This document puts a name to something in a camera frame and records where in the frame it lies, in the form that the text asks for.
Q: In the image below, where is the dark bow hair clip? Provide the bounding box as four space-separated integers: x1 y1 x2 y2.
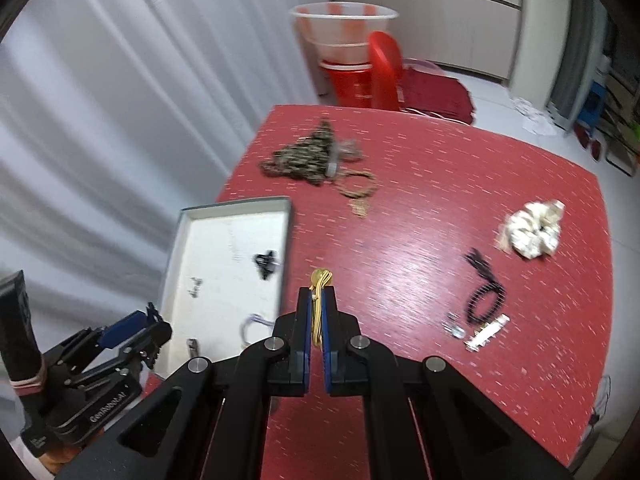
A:
252 249 280 279

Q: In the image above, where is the red bucket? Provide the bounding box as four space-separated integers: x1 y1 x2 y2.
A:
320 60 382 109

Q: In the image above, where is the dark red cloth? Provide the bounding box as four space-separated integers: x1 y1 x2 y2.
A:
399 66 477 126

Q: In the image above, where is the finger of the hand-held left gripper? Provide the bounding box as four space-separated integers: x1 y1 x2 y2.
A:
114 349 151 377
97 309 151 351

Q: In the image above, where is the beige cabinet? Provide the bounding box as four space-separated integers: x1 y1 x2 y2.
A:
320 0 532 84

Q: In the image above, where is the black spiral hair tie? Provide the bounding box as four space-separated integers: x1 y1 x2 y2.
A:
462 280 507 329

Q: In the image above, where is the clear hair claw clip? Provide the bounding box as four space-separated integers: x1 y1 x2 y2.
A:
325 141 364 179

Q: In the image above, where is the grey curtain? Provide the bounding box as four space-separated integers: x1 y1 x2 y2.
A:
547 0 614 127

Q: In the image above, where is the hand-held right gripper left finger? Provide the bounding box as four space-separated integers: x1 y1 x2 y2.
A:
55 287 314 480

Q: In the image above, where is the silver star hair clip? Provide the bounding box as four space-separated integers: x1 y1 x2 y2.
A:
463 313 511 352

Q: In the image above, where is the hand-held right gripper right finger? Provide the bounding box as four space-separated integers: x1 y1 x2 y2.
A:
320 285 577 480

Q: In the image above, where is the pink purple hair tie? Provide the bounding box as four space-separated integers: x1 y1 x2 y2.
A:
240 313 275 347

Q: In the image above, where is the thin black hair clip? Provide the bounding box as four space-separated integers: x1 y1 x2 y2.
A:
464 248 497 282

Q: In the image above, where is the leopard print scrunchie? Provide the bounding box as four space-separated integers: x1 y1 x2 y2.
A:
257 119 342 187

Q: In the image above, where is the blue stool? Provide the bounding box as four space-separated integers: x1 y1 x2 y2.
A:
575 81 609 129

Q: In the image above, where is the thin black cable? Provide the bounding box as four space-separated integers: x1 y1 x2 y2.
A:
586 374 614 442

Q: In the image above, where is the yellow hair tie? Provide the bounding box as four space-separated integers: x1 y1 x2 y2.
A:
309 269 335 349

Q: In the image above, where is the white dotted scrunchie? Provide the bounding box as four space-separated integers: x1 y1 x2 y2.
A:
500 200 566 262

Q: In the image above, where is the white cloth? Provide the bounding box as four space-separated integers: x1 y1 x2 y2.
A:
512 96 559 137

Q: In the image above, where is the white cardboard tray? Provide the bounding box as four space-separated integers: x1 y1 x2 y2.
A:
154 196 293 377

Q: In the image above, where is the white curtain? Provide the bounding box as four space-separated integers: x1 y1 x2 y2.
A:
0 0 328 411

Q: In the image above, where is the brown braided hair tie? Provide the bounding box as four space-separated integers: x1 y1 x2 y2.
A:
337 170 379 219

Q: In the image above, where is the white orange striped basin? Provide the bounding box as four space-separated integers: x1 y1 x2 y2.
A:
289 2 400 69

